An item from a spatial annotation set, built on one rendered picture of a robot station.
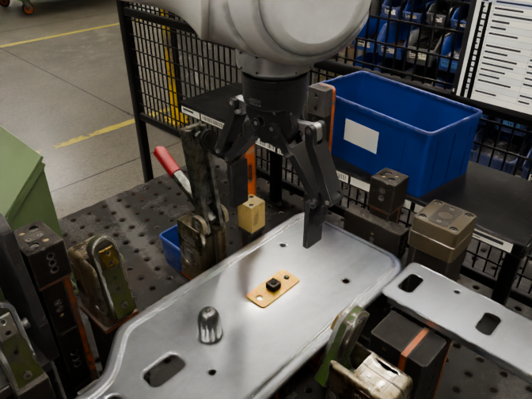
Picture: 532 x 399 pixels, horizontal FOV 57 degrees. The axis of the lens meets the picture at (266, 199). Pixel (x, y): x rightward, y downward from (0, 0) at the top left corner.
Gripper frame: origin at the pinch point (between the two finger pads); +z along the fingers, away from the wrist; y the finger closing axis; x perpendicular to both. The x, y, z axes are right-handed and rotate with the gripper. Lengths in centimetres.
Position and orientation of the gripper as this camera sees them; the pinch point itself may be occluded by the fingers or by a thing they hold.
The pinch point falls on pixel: (273, 215)
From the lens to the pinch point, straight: 67.0
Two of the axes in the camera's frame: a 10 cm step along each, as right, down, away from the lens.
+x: 6.9, -3.9, 6.1
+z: 0.0, 8.4, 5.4
